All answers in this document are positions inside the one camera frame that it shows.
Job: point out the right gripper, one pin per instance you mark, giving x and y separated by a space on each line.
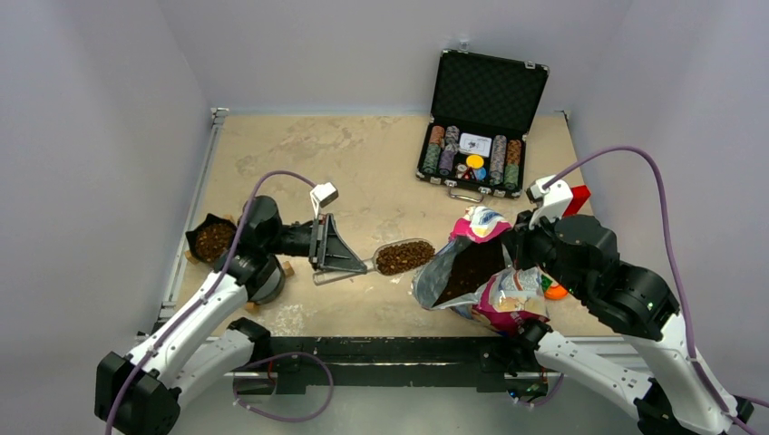
521 236

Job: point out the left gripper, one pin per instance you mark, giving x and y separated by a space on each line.
330 252

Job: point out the clear plastic scoop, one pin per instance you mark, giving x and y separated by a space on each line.
388 260

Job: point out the pet food bag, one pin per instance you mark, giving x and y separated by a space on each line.
474 277

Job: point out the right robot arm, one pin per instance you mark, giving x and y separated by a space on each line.
679 395

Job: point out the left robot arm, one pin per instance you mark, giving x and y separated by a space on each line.
144 390

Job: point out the black pet bowl paw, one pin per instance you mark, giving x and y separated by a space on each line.
266 285

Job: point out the black pet bowl fish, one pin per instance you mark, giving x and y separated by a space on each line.
209 240

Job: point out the orange curved toy track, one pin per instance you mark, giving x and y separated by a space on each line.
552 289

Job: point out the red toy block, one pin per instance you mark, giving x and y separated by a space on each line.
580 196

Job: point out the yellow poker chip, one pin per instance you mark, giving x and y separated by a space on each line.
475 161

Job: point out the white card deck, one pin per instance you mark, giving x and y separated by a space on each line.
471 144

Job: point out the black poker chip case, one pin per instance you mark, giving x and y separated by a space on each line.
487 96

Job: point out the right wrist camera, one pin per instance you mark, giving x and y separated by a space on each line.
551 198

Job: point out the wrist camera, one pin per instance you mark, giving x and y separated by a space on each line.
551 198
321 195

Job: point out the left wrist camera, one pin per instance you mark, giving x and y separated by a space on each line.
321 195

